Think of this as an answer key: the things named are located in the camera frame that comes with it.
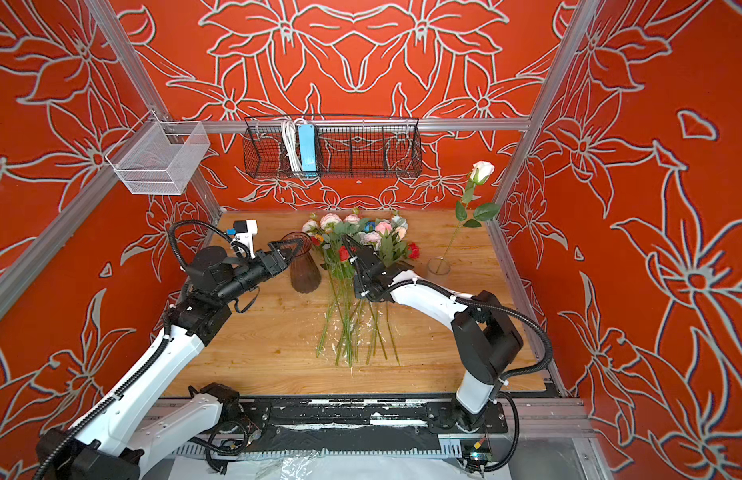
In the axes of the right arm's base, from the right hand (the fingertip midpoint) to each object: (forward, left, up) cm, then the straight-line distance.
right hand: (358, 284), depth 88 cm
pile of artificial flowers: (-8, +3, -6) cm, 11 cm away
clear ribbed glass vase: (0, -23, +7) cm, 24 cm away
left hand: (-4, +13, +24) cm, 28 cm away
